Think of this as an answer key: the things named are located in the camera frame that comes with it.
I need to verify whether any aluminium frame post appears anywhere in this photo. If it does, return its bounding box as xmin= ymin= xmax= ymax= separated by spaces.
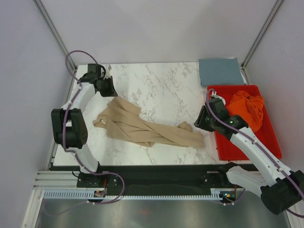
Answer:
xmin=33 ymin=0 xmax=78 ymax=72
xmin=241 ymin=0 xmax=285 ymax=71

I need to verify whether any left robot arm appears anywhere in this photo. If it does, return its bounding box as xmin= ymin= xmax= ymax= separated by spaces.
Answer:
xmin=51 ymin=64 xmax=118 ymax=187

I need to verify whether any aluminium rail profile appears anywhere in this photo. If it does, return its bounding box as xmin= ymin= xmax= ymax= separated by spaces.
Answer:
xmin=33 ymin=170 xmax=293 ymax=190

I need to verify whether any orange t shirt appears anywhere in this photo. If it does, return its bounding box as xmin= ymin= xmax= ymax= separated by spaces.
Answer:
xmin=227 ymin=91 xmax=264 ymax=133

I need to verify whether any folded blue-grey t shirt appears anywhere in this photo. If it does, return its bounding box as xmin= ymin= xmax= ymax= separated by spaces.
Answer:
xmin=199 ymin=58 xmax=244 ymax=87

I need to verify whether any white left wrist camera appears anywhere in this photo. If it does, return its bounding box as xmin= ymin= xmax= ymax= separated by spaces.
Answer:
xmin=101 ymin=65 xmax=112 ymax=80

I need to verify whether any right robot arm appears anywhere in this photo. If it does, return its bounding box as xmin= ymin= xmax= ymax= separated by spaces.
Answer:
xmin=194 ymin=97 xmax=304 ymax=215

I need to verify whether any right aluminium frame post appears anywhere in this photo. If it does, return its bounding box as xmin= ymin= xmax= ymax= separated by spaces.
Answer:
xmin=241 ymin=0 xmax=285 ymax=71

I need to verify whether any left aluminium frame post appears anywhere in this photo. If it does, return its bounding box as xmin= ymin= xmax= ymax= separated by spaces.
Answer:
xmin=33 ymin=0 xmax=78 ymax=72

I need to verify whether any red plastic bin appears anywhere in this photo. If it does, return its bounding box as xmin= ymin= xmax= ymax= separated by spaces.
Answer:
xmin=207 ymin=85 xmax=283 ymax=162

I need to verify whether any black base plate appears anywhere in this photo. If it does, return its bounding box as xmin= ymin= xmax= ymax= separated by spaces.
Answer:
xmin=77 ymin=162 xmax=236 ymax=197

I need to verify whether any white slotted cable duct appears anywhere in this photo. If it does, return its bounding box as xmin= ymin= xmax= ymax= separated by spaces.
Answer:
xmin=43 ymin=189 xmax=235 ymax=200

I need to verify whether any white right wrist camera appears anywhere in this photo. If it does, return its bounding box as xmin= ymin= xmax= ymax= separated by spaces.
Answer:
xmin=210 ymin=90 xmax=225 ymax=100

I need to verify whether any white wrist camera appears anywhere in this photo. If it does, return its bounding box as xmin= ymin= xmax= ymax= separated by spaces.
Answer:
xmin=210 ymin=90 xmax=225 ymax=100
xmin=101 ymin=65 xmax=112 ymax=80

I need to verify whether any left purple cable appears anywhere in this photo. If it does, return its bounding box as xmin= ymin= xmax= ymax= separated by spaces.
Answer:
xmin=44 ymin=50 xmax=126 ymax=217

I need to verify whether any beige t shirt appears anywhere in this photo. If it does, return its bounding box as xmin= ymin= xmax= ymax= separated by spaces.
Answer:
xmin=93 ymin=97 xmax=205 ymax=148

